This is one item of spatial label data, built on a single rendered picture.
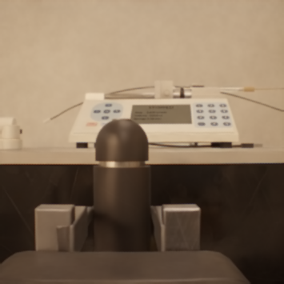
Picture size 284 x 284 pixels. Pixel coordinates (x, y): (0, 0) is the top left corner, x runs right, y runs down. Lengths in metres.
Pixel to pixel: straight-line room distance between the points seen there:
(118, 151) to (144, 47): 1.26
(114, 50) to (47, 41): 0.25
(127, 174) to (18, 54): 1.32
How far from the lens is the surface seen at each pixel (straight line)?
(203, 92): 0.63
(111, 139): 0.16
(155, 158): 0.22
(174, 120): 0.56
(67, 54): 1.42
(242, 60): 1.45
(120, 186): 0.16
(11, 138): 0.38
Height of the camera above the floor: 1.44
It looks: 1 degrees up
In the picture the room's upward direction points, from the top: straight up
